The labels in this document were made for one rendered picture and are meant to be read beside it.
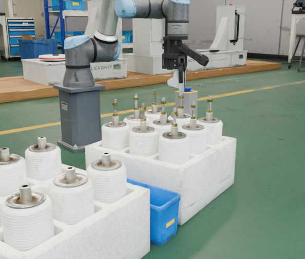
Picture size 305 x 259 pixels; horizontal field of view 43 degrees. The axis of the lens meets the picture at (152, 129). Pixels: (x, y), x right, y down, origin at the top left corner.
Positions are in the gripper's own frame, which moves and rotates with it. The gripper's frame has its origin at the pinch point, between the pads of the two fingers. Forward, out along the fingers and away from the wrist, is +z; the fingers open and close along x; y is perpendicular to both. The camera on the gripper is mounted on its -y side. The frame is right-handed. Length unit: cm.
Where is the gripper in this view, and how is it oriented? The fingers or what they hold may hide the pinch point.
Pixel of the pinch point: (182, 91)
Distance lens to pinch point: 142.6
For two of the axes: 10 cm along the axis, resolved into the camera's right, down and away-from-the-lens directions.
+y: -9.7, -0.6, 2.2
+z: 0.0, 9.6, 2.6
